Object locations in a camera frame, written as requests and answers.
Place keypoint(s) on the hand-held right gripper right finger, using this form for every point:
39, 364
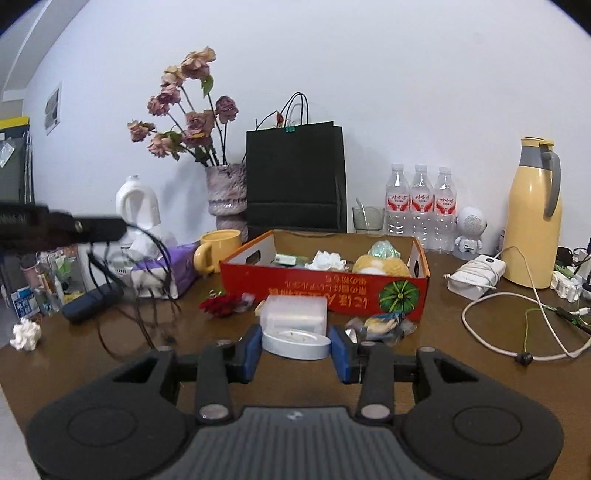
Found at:
341, 355

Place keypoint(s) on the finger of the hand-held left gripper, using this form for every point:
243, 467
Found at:
92, 228

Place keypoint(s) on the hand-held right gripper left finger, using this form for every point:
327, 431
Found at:
251, 355

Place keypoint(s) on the white round base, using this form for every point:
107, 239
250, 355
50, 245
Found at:
295, 346

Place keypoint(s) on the clear candy wrapper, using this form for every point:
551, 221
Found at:
247, 302

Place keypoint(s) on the red artificial rose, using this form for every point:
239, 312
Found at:
221, 305

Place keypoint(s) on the translucent plastic box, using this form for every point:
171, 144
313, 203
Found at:
293, 311

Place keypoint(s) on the red cardboard box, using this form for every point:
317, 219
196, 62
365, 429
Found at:
323, 290

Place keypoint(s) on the white paper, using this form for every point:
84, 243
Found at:
325, 261

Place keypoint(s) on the yellow white plush toy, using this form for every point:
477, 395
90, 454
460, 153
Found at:
378, 265

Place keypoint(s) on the green tissue packet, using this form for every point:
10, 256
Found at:
288, 261

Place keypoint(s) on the iridescent green wrapper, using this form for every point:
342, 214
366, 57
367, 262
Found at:
383, 249

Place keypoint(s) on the blue snack packet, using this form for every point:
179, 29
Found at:
381, 325

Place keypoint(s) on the white plastic jug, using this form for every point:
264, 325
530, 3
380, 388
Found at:
138, 198

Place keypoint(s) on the clear plastic organizer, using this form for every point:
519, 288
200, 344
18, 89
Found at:
55, 277

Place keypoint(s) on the dark board yellow edge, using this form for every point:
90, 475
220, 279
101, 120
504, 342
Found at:
14, 161

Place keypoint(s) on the navy zip pouch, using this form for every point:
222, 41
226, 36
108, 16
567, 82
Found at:
87, 304

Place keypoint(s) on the purple tissue pack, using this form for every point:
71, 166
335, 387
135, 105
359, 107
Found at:
180, 263

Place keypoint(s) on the crumpled white tissue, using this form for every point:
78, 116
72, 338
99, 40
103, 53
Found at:
25, 334

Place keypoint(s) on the yellow mug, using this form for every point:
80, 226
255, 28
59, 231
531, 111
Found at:
221, 249

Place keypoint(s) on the glass cup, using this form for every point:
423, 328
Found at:
376, 221

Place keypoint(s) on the grey purple vase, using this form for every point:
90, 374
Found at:
226, 189

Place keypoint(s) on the spoon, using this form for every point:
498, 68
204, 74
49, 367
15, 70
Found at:
364, 213

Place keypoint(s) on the dried pink flowers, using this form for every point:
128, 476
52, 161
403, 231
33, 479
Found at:
198, 122

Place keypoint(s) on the white power bank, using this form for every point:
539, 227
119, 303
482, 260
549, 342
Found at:
475, 277

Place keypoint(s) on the clear water bottle red label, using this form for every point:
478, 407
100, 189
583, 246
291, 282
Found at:
445, 210
398, 207
422, 207

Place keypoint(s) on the small black connector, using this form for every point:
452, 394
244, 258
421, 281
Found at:
524, 357

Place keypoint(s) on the black paper bag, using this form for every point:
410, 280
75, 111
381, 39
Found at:
295, 175

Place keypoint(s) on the white robot speaker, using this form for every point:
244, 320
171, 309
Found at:
471, 221

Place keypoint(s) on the small grey box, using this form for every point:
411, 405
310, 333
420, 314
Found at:
501, 241

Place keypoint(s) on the yellow thermos jug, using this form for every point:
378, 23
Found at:
531, 221

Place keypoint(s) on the white power strip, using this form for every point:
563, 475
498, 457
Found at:
565, 288

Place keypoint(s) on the grey wall plate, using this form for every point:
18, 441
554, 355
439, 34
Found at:
53, 108

